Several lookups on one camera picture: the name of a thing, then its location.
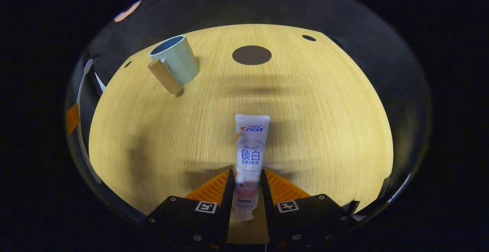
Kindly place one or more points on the white toothpaste tube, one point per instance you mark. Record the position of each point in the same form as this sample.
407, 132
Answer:
250, 156

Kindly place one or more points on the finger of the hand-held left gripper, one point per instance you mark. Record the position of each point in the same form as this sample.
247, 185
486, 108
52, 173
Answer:
72, 119

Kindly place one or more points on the dark round coaster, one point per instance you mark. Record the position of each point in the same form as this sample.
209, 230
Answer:
251, 55

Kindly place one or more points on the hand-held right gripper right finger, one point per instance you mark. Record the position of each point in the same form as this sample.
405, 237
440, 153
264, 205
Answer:
266, 206

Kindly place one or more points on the black backdrop cloth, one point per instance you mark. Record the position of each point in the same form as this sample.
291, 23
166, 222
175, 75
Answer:
244, 7

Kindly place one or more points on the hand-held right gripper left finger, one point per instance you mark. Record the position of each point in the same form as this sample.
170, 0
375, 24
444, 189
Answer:
227, 206

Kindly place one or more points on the light wooden desktop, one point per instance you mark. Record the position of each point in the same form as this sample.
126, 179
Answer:
313, 122

